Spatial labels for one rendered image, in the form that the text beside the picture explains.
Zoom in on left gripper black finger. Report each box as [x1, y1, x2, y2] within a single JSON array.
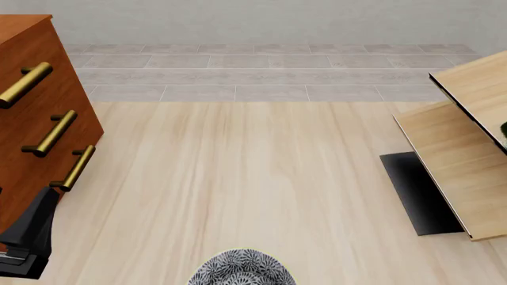
[[0, 185, 61, 259]]

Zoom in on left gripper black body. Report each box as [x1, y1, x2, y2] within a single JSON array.
[[0, 242, 53, 280]]

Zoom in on pale wood wine rack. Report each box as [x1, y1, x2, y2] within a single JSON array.
[[379, 50, 507, 242]]

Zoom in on red-brown wooden cabinet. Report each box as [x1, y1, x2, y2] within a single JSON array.
[[0, 14, 105, 236]]

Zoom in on patterned black and white bowl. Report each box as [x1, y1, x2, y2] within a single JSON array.
[[186, 248, 298, 285]]

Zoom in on long brass cabinet handle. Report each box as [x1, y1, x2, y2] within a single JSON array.
[[0, 61, 54, 110], [21, 109, 78, 158], [48, 144, 97, 192]]

